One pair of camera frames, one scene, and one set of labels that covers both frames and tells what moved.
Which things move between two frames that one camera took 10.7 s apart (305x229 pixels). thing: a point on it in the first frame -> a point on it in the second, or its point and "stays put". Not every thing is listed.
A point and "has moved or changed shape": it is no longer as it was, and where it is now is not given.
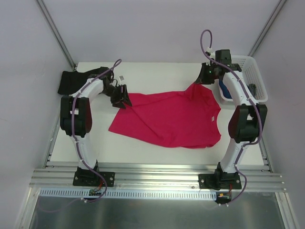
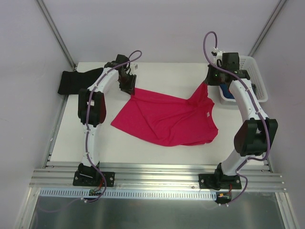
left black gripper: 117,94 -> 127,82
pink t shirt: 184,118 has moved or changed shape
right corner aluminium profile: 280,4 stays put
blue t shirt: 226,91 stays put
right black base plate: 220,180 stays put
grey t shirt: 252,88 stays put
